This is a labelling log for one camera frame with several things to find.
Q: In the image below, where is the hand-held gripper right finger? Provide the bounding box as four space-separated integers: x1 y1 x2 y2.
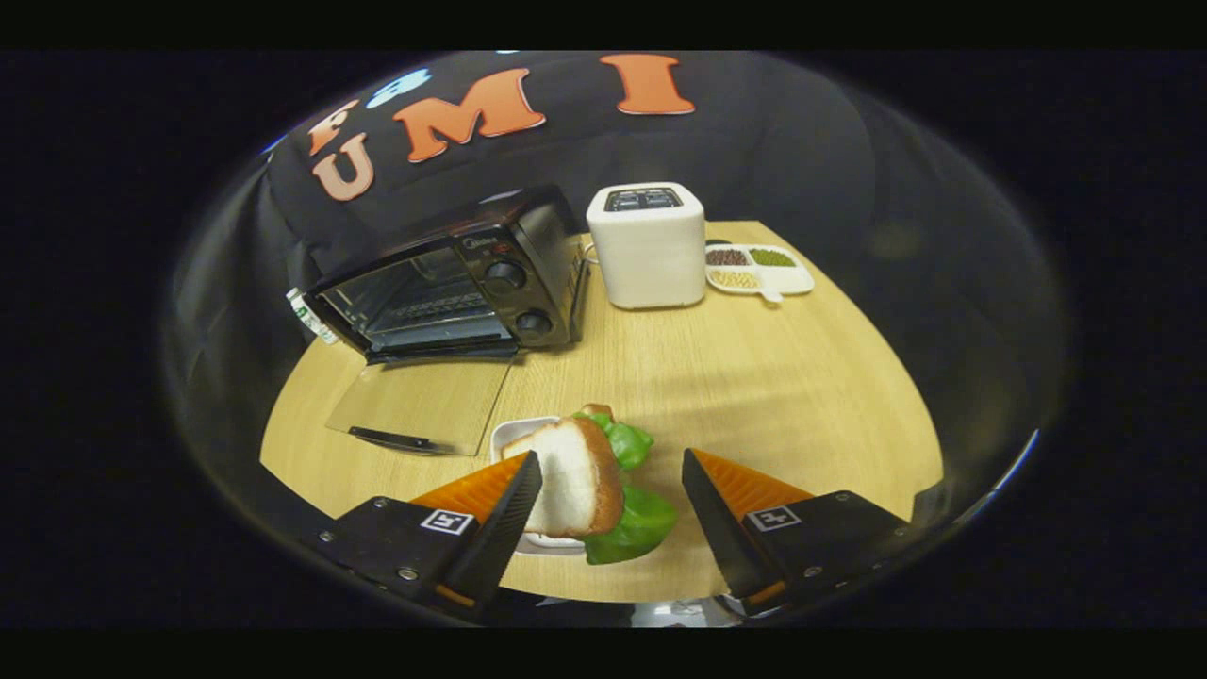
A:
681 448 930 616

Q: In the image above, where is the green label plastic bottle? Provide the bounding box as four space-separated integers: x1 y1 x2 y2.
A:
285 287 339 346

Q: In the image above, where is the white pop-up toaster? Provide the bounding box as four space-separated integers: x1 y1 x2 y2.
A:
586 182 707 310

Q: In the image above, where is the white divided bean dish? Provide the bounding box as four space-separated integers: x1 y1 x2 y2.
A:
704 241 816 304

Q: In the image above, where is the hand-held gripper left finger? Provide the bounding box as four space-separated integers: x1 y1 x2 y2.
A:
316 451 544 619

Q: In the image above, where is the toy sandwich with lettuce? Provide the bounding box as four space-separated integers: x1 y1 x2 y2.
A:
500 404 678 567

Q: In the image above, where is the white square plate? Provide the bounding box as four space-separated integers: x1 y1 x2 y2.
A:
489 416 587 556

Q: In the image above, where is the black toaster oven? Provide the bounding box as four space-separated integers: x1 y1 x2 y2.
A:
304 184 591 457

